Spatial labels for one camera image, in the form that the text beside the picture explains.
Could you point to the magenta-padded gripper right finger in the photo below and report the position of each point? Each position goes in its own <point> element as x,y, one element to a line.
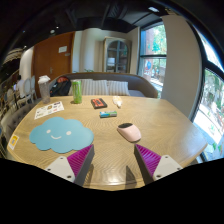
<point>166,165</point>

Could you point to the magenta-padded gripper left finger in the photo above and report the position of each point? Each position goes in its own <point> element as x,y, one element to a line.
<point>60,166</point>

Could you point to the pink computer mouse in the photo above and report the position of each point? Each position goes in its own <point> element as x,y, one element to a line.
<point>130,134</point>

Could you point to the blue cloud-shaped mouse pad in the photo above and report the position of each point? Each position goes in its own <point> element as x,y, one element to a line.
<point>60,135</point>

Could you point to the yellow square code sticker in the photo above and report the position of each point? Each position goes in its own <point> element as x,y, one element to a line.
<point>13,141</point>

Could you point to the white sticker sheet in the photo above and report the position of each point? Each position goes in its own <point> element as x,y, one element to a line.
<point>49,110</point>

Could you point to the grey tufted bench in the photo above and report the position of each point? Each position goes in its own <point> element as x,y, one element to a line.
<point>15,118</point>

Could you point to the small teal pack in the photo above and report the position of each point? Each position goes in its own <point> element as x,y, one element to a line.
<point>108,114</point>

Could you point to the black box with red print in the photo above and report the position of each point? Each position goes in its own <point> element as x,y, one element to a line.
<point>99,103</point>

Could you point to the clear shaker bottle white lid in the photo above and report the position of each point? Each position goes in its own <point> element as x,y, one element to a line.
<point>44,91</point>

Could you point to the green drink can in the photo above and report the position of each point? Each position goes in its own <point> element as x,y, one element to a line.
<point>77,91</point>

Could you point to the large black-framed curved window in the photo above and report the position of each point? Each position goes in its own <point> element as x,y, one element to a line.
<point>210,100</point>

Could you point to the black backpack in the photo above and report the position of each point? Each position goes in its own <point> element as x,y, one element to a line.
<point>61,87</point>

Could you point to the small white tube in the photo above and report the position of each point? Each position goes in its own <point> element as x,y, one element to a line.
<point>117,101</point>

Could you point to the striped cushion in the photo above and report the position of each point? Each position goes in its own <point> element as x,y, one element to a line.
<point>98,87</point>
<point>86,87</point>
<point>118,88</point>

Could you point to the group of white-backed chairs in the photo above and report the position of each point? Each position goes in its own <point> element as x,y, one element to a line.
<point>25,88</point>

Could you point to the brown curved sofa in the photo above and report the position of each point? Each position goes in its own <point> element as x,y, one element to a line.
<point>140,83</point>

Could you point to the brown wooden door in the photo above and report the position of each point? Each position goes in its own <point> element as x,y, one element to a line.
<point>50,63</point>

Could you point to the white paper door sign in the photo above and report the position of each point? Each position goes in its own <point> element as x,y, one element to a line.
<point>63,49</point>

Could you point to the arched glass-door cabinet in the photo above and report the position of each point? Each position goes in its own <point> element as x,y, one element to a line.
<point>116,55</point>

